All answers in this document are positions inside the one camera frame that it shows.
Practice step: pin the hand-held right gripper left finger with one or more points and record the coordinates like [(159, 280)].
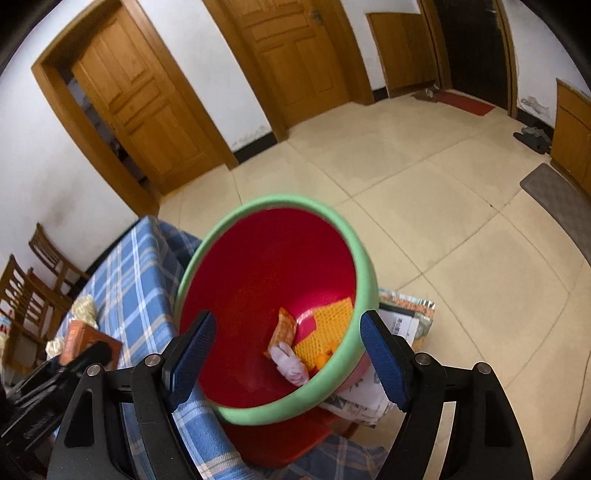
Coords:
[(194, 357)]

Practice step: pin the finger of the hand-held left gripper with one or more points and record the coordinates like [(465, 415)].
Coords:
[(104, 353)]

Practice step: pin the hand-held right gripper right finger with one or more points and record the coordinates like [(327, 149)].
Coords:
[(383, 364)]

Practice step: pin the orange cardboard box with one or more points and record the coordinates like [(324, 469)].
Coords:
[(81, 337)]

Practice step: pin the small cream paper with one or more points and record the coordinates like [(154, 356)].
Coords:
[(84, 309)]

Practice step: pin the yellow foam net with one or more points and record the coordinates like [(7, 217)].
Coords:
[(323, 327)]

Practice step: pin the orange snack packet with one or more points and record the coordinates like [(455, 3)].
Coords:
[(284, 330)]

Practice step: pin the red bin with green rim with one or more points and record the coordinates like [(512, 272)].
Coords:
[(258, 258)]

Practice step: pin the stack of printed papers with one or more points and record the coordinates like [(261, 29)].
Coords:
[(406, 318)]

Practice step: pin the blue plaid tablecloth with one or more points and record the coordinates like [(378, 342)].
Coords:
[(134, 286)]

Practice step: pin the tall carved wooden chair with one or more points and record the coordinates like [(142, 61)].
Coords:
[(27, 300)]

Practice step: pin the grey floor mat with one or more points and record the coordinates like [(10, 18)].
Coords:
[(554, 194)]

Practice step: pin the open wooden door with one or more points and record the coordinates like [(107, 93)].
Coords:
[(134, 101)]

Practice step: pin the dark shoes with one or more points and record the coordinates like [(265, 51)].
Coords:
[(533, 138)]

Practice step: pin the red door mat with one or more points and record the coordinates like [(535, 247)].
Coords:
[(464, 104)]

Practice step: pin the grey slippers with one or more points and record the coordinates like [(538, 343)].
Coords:
[(425, 93)]

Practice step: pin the wooden side cabinet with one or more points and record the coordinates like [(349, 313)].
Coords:
[(572, 134)]

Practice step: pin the closed wooden door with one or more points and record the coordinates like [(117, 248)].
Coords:
[(295, 60)]

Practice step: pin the wooden cabinet panel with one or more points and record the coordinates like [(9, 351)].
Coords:
[(406, 50)]

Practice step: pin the dark doorway frame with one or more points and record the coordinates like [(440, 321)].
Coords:
[(475, 46)]

